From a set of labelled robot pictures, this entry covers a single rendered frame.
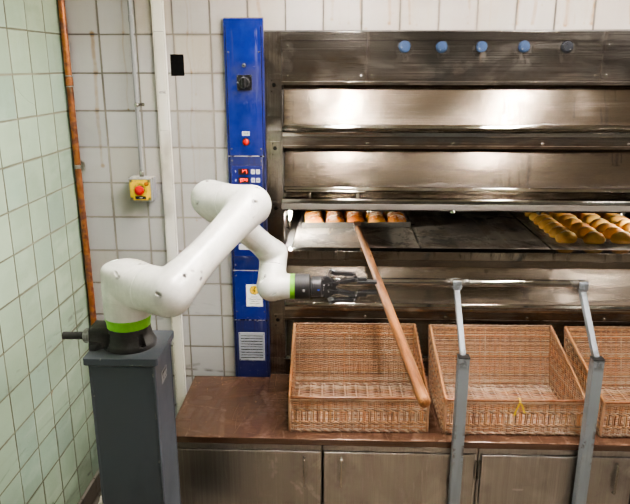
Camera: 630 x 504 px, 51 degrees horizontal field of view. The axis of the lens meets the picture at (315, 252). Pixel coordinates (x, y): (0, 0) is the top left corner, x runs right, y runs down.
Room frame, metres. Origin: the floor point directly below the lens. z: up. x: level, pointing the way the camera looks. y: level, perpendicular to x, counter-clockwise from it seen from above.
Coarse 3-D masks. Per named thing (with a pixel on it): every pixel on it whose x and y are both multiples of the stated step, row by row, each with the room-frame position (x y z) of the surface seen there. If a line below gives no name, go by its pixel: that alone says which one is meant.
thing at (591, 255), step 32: (288, 256) 2.80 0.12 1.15; (320, 256) 2.80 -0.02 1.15; (352, 256) 2.79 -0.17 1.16; (384, 256) 2.79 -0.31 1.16; (416, 256) 2.78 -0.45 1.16; (448, 256) 2.78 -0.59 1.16; (480, 256) 2.77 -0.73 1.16; (512, 256) 2.77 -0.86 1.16; (544, 256) 2.76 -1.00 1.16; (576, 256) 2.76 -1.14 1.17; (608, 256) 2.75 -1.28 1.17
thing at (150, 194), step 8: (136, 176) 2.80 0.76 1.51; (144, 176) 2.80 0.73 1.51; (152, 176) 2.80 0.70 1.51; (136, 184) 2.75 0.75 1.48; (152, 184) 2.77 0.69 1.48; (144, 192) 2.75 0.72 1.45; (152, 192) 2.76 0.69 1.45; (136, 200) 2.76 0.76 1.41; (144, 200) 2.76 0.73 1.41; (152, 200) 2.76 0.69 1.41
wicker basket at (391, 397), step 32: (320, 352) 2.72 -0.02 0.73; (352, 352) 2.73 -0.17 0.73; (384, 352) 2.72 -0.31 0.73; (416, 352) 2.63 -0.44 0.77; (320, 384) 2.68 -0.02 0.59; (352, 384) 2.68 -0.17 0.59; (384, 384) 2.68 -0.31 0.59; (288, 416) 2.30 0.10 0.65; (320, 416) 2.41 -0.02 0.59; (352, 416) 2.40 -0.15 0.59; (384, 416) 2.40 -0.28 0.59; (416, 416) 2.29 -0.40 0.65
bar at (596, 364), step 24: (456, 288) 2.40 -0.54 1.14; (456, 312) 2.33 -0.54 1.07; (600, 360) 2.16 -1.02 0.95; (456, 384) 2.20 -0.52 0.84; (600, 384) 2.16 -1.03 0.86; (456, 408) 2.18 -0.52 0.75; (456, 432) 2.18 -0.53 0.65; (456, 456) 2.18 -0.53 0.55; (456, 480) 2.18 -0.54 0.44; (576, 480) 2.18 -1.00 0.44
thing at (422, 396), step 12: (360, 228) 3.08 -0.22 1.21; (360, 240) 2.89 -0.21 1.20; (372, 264) 2.50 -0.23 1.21; (372, 276) 2.40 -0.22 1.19; (384, 288) 2.22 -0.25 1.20; (384, 300) 2.10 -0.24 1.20; (396, 324) 1.89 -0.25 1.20; (396, 336) 1.81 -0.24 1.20; (408, 348) 1.71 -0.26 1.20; (408, 360) 1.64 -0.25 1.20; (408, 372) 1.58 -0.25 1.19; (420, 384) 1.50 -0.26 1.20; (420, 396) 1.44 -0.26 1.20
